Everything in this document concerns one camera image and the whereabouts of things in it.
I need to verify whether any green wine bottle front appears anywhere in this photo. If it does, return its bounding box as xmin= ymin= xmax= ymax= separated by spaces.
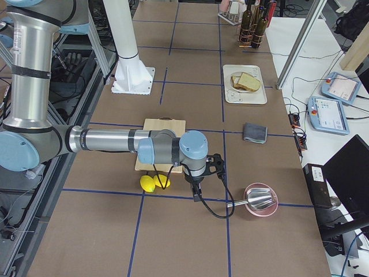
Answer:
xmin=239 ymin=0 xmax=253 ymax=43

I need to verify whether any pink bowl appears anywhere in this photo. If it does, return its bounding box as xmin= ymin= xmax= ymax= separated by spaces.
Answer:
xmin=243 ymin=183 xmax=278 ymax=217

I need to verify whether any cream bear tray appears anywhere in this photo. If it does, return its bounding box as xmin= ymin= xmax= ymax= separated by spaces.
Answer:
xmin=223 ymin=65 xmax=267 ymax=104

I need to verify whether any black power strip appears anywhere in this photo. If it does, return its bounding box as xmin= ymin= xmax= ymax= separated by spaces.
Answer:
xmin=288 ymin=113 xmax=307 ymax=153

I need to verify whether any green wine bottle middle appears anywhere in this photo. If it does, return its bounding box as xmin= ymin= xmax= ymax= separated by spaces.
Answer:
xmin=251 ymin=8 xmax=268 ymax=48

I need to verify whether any black computer box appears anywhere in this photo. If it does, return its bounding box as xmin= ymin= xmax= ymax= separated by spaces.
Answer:
xmin=303 ymin=163 xmax=332 ymax=209

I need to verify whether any bread slice on plate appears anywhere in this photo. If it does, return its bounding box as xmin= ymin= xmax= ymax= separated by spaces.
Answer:
xmin=231 ymin=75 xmax=243 ymax=89

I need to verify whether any copper wire bottle rack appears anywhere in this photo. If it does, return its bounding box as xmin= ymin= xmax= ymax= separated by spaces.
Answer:
xmin=240 ymin=10 xmax=261 ymax=47

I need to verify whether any wooden cutting board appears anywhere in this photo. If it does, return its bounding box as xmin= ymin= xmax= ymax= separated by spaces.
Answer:
xmin=135 ymin=118 xmax=186 ymax=174

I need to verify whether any white round plate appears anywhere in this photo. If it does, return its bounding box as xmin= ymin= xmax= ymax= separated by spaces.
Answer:
xmin=230 ymin=72 xmax=254 ymax=91

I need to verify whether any green wine bottle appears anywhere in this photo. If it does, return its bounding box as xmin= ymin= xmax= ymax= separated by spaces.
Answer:
xmin=251 ymin=8 xmax=268 ymax=48
xmin=239 ymin=0 xmax=253 ymax=43

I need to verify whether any yellow lemon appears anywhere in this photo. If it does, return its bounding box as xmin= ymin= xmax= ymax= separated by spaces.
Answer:
xmin=140 ymin=175 xmax=156 ymax=193
xmin=153 ymin=174 xmax=171 ymax=189

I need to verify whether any teach pendant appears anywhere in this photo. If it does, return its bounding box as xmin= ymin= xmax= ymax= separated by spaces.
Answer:
xmin=307 ymin=96 xmax=350 ymax=135
xmin=321 ymin=72 xmax=362 ymax=105

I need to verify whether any near teach pendant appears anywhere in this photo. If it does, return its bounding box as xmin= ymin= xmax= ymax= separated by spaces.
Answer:
xmin=307 ymin=96 xmax=350 ymax=135

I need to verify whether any far teach pendant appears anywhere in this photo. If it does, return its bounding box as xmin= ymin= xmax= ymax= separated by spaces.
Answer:
xmin=321 ymin=72 xmax=362 ymax=105

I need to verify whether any light pink cup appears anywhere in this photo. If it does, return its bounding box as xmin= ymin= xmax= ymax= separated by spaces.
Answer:
xmin=220 ymin=0 xmax=230 ymax=12

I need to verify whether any black monitor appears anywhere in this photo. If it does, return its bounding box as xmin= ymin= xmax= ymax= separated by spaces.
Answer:
xmin=321 ymin=134 xmax=368 ymax=240

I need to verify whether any grey folded cloth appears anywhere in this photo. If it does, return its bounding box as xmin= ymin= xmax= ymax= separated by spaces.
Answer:
xmin=243 ymin=122 xmax=268 ymax=144

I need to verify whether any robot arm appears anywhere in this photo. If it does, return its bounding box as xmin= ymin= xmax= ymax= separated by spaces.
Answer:
xmin=1 ymin=1 xmax=209 ymax=201

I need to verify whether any white wire cup rack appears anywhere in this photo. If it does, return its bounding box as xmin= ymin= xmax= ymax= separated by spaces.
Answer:
xmin=218 ymin=0 xmax=246 ymax=25

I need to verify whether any bread slice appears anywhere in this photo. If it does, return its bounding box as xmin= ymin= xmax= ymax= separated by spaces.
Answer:
xmin=236 ymin=72 xmax=261 ymax=92
xmin=231 ymin=75 xmax=243 ymax=89

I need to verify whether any aluminium frame post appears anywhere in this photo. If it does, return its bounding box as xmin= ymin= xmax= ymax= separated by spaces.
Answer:
xmin=276 ymin=0 xmax=327 ymax=89

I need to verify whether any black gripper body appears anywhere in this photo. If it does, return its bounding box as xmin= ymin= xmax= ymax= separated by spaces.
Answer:
xmin=184 ymin=174 xmax=205 ymax=190

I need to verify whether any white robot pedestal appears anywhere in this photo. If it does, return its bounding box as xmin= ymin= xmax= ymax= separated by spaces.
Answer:
xmin=103 ymin=0 xmax=155 ymax=95

